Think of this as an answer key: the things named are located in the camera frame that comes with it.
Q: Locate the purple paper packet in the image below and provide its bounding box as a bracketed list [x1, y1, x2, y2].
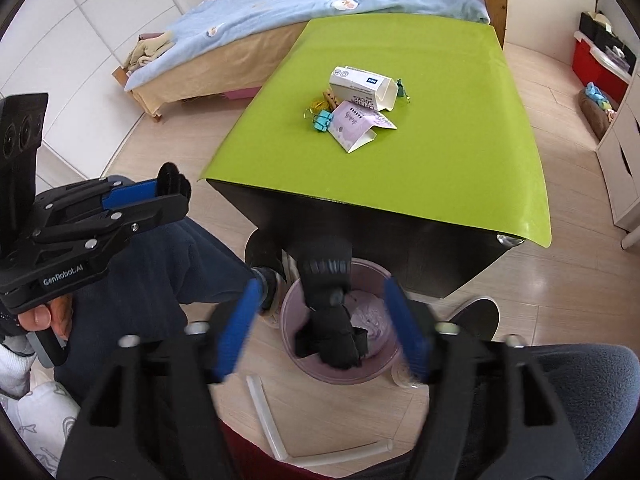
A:
[327, 101, 398, 153]

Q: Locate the black glove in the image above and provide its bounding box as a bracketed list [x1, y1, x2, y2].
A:
[287, 237, 368, 372]

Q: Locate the light blue printed blanket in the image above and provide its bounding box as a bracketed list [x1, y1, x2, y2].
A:
[122, 0, 491, 92]

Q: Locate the black sneaker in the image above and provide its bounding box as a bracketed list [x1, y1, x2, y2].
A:
[447, 297, 501, 345]
[245, 230, 301, 328]

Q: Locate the white shelf unit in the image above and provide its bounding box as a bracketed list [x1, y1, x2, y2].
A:
[502, 0, 601, 56]

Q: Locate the beige folded towel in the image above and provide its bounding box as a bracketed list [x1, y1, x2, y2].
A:
[125, 32, 176, 73]

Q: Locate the person's left leg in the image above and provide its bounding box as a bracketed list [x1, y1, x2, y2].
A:
[55, 175, 261, 406]

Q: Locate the red storage box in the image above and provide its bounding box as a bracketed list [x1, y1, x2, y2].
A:
[572, 30, 631, 103]

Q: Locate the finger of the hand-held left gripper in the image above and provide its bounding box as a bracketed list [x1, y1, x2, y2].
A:
[35, 192, 193, 272]
[32, 179, 162, 226]

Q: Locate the yellow ribbon tangle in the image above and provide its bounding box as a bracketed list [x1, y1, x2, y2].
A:
[302, 97, 333, 118]

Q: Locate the white printed cushion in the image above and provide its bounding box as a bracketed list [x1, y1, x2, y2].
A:
[0, 380, 82, 477]

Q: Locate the dark red seat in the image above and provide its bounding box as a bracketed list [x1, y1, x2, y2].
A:
[220, 422, 416, 480]

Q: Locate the pink trash bin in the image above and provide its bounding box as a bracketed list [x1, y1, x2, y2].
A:
[279, 257, 403, 386]

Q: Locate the white carton box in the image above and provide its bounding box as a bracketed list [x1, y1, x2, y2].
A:
[328, 65, 400, 112]

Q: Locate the white wardrobe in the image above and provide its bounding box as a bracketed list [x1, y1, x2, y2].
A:
[0, 0, 183, 171]

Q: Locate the person's left hand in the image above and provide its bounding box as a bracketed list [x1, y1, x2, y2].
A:
[15, 295, 72, 333]

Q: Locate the dark table with green top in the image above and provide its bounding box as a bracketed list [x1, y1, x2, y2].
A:
[197, 14, 553, 301]

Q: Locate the wooden bed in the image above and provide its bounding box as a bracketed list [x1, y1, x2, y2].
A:
[112, 0, 508, 121]

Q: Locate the person's left forearm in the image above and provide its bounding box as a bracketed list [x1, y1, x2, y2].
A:
[0, 332, 36, 401]

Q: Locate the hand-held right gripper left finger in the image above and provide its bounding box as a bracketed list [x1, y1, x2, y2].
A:
[55, 279, 266, 480]

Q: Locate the brown pet bed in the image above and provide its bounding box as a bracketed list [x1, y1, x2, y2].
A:
[579, 82, 621, 143]

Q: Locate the white drawer cabinet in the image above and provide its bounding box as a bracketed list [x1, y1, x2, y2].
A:
[597, 95, 640, 233]

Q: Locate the black fabric basket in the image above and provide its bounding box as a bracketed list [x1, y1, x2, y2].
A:
[580, 10, 637, 72]

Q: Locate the white plastic tube frame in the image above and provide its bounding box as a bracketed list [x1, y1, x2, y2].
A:
[245, 375, 396, 461]

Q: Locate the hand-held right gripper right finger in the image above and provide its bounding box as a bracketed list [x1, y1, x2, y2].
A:
[382, 276, 587, 480]

